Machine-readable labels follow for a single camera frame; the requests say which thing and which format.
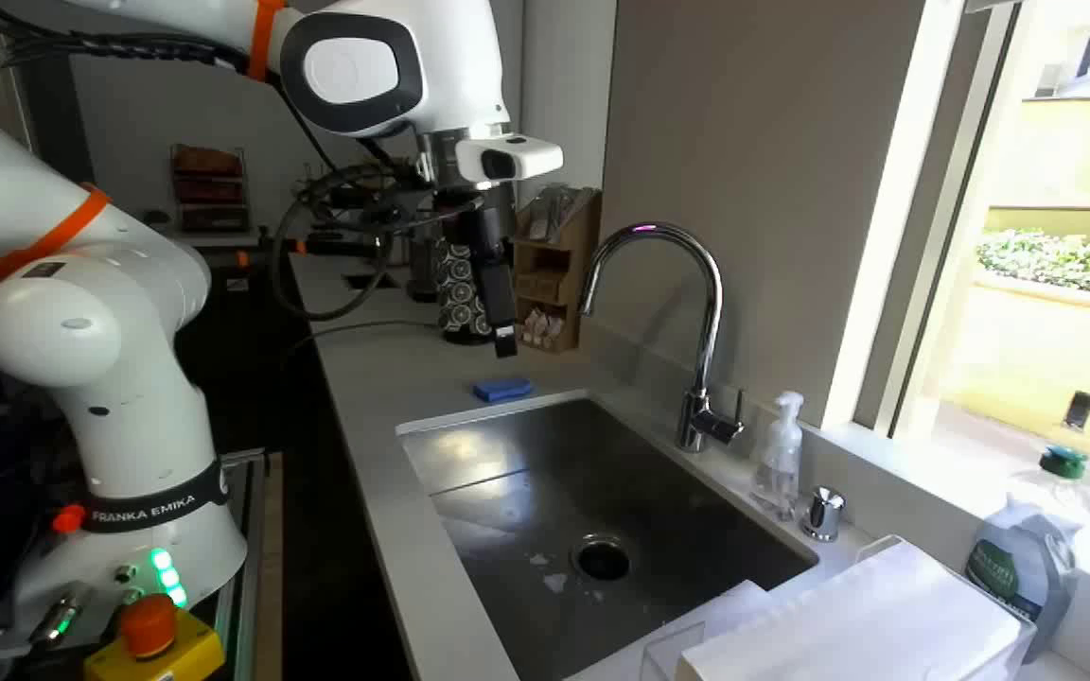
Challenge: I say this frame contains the clear pump bottle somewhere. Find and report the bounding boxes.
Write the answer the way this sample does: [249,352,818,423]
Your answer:
[749,391,806,522]

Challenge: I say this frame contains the dish soap bottle green cap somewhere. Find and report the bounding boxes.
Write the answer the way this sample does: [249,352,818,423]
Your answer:
[965,445,1090,665]

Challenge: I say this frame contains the black white patterned canister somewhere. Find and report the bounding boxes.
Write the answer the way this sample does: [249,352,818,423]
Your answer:
[435,235,496,345]

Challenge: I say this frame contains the wooden packet organiser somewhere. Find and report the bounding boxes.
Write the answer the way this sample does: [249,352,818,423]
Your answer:
[511,185,604,355]

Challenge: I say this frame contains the blue sponge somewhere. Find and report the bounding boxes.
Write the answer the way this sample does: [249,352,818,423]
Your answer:
[471,376,536,405]

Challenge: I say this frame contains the chrome tap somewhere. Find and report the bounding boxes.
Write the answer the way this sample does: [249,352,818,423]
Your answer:
[577,222,747,454]

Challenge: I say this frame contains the steel sink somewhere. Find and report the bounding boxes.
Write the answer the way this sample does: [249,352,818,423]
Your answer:
[396,389,821,681]

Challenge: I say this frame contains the chrome counter cap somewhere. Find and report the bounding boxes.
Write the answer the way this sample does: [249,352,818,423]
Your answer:
[800,486,848,544]

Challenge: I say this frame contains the clear acrylic towel holder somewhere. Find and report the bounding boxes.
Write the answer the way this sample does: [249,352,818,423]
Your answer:
[639,533,1040,681]

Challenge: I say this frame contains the yellow emergency stop box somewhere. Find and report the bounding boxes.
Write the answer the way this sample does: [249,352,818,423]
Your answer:
[83,594,225,681]

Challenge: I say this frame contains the stack of white paper towels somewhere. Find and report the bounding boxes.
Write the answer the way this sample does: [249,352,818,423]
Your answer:
[676,541,1038,681]

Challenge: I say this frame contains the window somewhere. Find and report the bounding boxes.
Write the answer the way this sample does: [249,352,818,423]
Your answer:
[850,0,1090,495]

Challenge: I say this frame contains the black cable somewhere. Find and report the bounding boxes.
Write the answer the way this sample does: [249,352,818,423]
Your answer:
[288,319,443,362]

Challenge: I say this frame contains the wire rack with shelves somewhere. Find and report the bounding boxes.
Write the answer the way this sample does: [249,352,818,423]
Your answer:
[169,143,252,236]

